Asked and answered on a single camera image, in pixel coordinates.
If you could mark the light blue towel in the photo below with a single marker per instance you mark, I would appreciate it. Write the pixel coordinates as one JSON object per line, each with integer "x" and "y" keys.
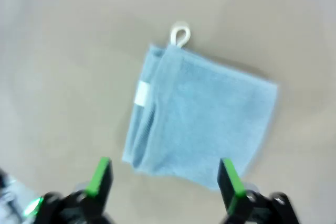
{"x": 199, "y": 108}

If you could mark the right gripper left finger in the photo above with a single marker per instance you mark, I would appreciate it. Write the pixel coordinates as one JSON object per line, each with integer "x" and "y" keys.
{"x": 101, "y": 179}

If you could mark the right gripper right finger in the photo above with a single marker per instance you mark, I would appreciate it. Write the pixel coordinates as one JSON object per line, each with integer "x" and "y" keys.
{"x": 231, "y": 179}

